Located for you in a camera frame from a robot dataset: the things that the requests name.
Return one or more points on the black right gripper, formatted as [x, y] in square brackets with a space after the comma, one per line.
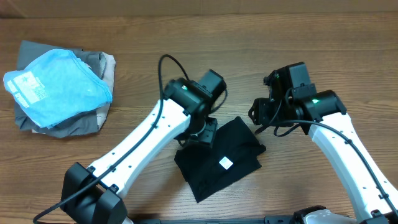
[260, 109]

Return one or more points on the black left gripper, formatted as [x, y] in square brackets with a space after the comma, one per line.
[207, 137]

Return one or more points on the black t-shirt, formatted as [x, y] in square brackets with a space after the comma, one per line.
[232, 156]

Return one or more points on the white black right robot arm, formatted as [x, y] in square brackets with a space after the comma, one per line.
[324, 118]

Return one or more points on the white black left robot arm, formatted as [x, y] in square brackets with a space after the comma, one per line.
[95, 194]

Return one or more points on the white pink folded garment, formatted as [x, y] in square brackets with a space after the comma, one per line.
[108, 78]

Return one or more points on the grey folded garment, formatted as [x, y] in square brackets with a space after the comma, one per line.
[80, 124]

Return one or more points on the light blue folded shirt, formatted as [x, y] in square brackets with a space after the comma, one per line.
[56, 86]

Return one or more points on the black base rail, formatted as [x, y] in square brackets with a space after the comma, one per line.
[280, 219]

